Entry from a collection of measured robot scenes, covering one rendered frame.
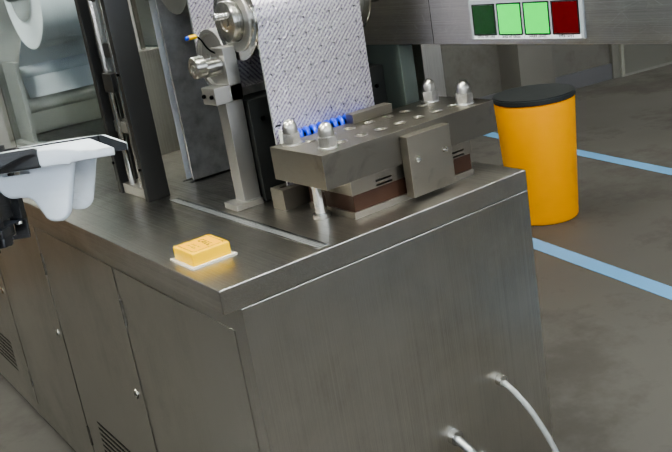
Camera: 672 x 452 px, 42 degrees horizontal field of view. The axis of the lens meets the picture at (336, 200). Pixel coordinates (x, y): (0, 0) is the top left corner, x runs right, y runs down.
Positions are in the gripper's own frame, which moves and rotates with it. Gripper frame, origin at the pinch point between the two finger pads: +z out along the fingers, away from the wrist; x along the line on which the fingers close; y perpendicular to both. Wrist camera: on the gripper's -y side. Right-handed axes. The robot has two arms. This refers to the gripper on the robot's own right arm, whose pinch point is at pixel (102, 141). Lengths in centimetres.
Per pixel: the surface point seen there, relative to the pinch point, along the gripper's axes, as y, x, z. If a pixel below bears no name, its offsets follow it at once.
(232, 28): -12, -90, 1
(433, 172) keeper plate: 18, -85, 33
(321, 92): 2, -97, 15
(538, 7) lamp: -7, -78, 53
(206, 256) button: 24, -68, -7
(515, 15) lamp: -7, -82, 50
